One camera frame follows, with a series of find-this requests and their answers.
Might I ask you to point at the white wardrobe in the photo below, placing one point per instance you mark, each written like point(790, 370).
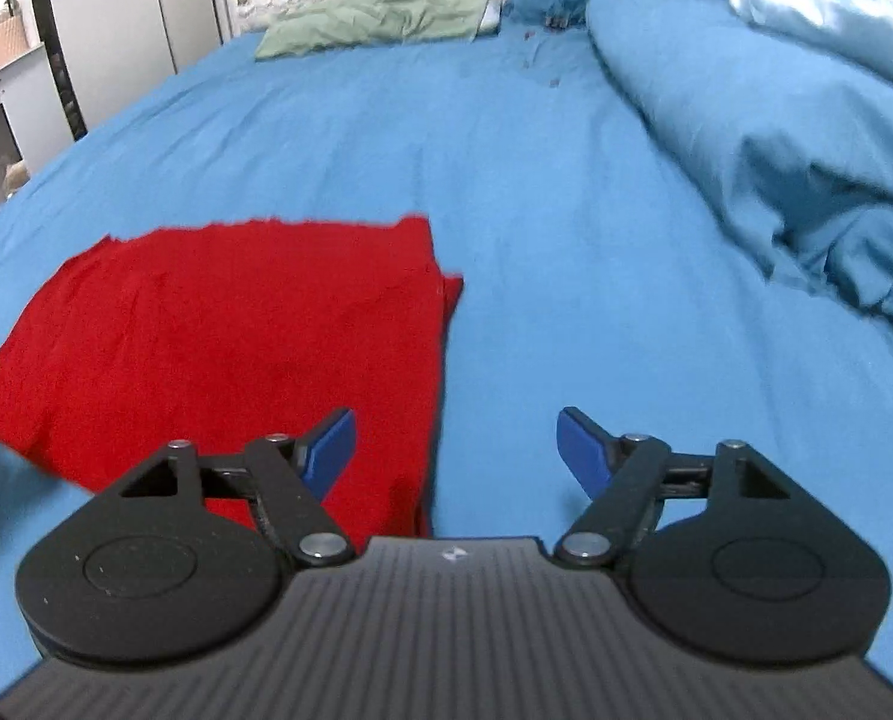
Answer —
point(106, 54)

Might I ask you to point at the blue bed sheet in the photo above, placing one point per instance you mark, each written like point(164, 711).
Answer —
point(595, 274)

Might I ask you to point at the green pillow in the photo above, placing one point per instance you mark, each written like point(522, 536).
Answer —
point(342, 24)

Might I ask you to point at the woven basket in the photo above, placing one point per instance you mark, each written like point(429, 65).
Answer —
point(13, 42)

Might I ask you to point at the red knit sweater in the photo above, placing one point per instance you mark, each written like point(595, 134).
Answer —
point(228, 333)

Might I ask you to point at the blue folded duvet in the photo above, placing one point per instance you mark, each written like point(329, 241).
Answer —
point(791, 146)

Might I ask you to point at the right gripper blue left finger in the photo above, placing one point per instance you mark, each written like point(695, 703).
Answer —
point(290, 478)

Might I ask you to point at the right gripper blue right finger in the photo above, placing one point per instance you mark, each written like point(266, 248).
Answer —
point(622, 476)

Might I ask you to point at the white side desk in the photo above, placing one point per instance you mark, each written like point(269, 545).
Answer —
point(33, 126)

